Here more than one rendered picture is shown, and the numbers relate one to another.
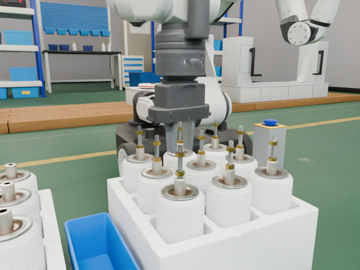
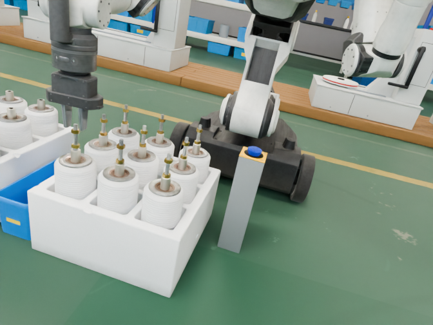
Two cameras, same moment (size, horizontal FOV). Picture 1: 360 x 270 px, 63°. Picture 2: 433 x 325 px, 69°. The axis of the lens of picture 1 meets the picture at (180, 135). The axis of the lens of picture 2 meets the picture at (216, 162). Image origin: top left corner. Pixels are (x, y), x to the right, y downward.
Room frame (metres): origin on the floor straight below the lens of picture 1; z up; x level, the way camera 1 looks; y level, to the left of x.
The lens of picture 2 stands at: (0.18, -0.67, 0.64)
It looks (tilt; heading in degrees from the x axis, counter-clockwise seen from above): 25 degrees down; 36
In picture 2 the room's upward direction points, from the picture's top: 12 degrees clockwise
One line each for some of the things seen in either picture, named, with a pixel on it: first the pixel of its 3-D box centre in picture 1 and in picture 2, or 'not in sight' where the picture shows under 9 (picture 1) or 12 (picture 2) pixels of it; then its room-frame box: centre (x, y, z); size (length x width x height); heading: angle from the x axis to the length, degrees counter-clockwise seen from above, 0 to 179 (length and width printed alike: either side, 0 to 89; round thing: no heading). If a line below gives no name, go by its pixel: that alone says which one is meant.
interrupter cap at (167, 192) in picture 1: (180, 192); (75, 160); (0.53, 0.00, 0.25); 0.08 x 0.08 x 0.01
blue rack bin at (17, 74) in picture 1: (23, 73); (250, 35); (4.82, 2.53, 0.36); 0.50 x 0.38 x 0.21; 28
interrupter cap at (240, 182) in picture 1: (229, 181); (119, 173); (0.58, -0.11, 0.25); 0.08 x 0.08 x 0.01
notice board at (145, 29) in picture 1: (140, 25); not in sight; (7.07, 0.91, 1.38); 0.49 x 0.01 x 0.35; 118
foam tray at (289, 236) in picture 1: (200, 223); (136, 204); (0.69, -0.05, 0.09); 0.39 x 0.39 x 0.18; 27
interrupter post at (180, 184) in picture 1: (180, 186); (75, 155); (0.53, 0.00, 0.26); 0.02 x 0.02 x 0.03
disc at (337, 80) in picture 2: (152, 84); (340, 80); (3.02, 0.28, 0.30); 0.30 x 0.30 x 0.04
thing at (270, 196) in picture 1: (268, 208); (160, 218); (0.64, -0.21, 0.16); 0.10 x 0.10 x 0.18
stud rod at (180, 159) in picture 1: (180, 164); (75, 138); (0.53, 0.00, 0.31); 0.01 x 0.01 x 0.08
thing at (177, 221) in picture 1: (180, 233); (75, 191); (0.53, 0.00, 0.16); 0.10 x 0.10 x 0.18
